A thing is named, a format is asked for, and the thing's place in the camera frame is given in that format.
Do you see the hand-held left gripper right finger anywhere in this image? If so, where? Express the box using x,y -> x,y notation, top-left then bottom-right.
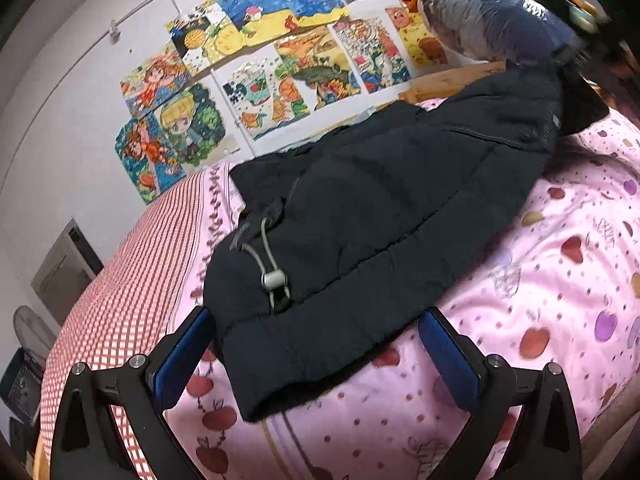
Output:
419,306 -> 583,480

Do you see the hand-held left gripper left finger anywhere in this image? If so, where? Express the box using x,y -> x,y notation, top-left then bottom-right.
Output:
50,305 -> 217,480

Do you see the pink apple-print bedsheet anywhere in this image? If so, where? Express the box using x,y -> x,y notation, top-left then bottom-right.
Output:
170,85 -> 640,480

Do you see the red checkered blanket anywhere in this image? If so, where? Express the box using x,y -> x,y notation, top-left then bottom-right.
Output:
37,165 -> 236,480

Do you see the black padded jacket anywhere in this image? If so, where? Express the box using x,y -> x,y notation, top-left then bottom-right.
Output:
202,55 -> 611,423

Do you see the electric fan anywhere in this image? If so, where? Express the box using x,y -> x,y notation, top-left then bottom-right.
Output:
12,305 -> 59,357

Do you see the wooden bed headboard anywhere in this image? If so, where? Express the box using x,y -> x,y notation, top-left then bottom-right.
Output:
397,57 -> 511,104

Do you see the air conditioner unit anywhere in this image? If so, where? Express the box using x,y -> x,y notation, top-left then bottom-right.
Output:
30,217 -> 104,314

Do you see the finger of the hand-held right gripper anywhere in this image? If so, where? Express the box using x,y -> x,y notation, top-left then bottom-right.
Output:
550,35 -> 608,69

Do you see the black plastic crate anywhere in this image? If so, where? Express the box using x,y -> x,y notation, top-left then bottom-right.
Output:
0,347 -> 46,422

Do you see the group of colourful wall drawings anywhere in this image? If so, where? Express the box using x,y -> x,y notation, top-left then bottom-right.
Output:
114,0 -> 451,206

